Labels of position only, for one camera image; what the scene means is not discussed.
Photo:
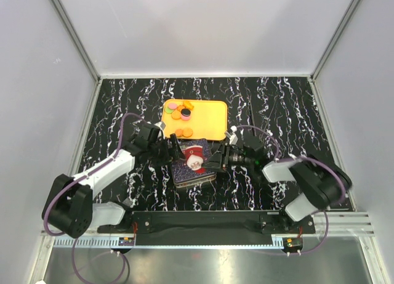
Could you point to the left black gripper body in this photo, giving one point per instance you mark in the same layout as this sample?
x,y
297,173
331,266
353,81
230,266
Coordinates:
x,y
159,151

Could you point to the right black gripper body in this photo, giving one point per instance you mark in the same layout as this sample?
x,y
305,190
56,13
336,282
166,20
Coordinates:
x,y
234,158

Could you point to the gold tin lid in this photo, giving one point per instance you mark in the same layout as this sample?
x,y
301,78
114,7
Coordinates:
x,y
196,152

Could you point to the gold cookie tin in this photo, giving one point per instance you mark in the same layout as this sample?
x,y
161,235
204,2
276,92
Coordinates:
x,y
185,185

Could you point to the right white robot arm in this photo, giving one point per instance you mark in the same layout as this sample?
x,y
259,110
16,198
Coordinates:
x,y
321,185

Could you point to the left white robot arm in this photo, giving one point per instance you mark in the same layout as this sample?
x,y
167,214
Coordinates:
x,y
70,207

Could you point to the orange embossed round cookie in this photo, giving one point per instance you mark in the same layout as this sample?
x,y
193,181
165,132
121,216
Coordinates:
x,y
179,132

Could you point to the patterned orange round cookie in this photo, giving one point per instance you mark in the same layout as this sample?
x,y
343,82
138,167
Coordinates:
x,y
187,132

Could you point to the pink cookie under black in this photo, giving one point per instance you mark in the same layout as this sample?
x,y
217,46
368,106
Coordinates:
x,y
186,118

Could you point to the orange cookie under black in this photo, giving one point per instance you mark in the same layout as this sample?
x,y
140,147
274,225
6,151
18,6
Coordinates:
x,y
176,115

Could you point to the yellow plastic tray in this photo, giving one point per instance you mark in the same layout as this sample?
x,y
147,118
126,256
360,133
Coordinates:
x,y
208,119

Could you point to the black cookie on pink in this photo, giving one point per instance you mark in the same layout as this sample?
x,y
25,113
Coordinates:
x,y
185,112

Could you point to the green cookie top left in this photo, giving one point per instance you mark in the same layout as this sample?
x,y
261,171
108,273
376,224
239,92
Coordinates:
x,y
168,110

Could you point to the pink round cookie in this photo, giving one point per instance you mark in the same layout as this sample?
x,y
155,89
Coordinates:
x,y
172,106

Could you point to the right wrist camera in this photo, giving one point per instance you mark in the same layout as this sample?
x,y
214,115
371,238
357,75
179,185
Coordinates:
x,y
231,136

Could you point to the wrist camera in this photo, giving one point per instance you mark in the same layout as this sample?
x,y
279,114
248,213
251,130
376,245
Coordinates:
x,y
231,136
161,125

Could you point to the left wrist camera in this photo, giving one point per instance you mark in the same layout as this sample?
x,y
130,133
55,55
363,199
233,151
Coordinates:
x,y
161,125

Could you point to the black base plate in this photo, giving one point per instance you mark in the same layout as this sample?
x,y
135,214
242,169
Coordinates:
x,y
213,228

